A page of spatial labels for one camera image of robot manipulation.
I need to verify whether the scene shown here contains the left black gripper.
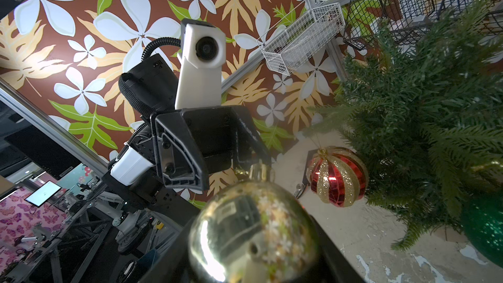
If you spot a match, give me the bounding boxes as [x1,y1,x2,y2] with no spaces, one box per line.
[151,106,271,191]

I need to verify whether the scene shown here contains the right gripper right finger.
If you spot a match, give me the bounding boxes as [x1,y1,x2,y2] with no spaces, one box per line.
[306,216,364,283]

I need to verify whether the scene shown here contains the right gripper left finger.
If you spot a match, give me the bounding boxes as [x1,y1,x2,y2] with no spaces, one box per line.
[138,217,196,283]

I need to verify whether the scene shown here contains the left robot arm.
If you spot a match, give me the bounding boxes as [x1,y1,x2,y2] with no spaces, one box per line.
[103,36,271,215]

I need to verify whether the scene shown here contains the black wire basket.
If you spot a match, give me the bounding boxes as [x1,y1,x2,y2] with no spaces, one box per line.
[343,0,502,51]

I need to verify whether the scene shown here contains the red gold striped ornament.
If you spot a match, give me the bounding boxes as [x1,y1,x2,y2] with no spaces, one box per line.
[305,146,369,208]

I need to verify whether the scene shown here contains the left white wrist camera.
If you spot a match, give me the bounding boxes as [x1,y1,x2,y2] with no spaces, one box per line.
[175,18,226,110]

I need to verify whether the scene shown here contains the gold ball ornament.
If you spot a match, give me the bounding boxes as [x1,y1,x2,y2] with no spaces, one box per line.
[188,163,321,282]

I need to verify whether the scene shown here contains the white wire basket left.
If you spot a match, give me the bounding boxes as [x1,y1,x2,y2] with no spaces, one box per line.
[261,3,345,75]

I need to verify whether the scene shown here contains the small green christmas tree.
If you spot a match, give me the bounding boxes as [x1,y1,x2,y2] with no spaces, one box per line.
[305,0,502,250]

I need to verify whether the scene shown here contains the green glitter ball ornament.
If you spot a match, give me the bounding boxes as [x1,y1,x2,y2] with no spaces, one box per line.
[461,192,502,267]

